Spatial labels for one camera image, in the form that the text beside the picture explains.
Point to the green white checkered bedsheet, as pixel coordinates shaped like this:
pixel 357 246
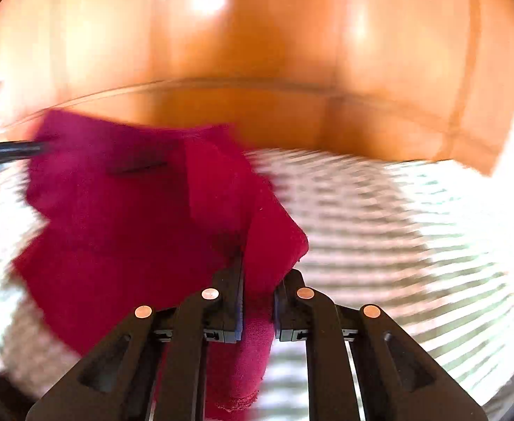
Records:
pixel 408 236

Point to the magenta red cloth garment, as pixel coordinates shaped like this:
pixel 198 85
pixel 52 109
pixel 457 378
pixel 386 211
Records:
pixel 140 215

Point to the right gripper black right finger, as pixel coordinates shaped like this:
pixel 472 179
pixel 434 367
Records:
pixel 361 364

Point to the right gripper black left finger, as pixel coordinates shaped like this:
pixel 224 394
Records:
pixel 152 365

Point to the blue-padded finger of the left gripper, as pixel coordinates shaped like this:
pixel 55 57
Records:
pixel 16 151

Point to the wooden panelled wardrobe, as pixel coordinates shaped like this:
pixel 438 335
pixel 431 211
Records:
pixel 394 80

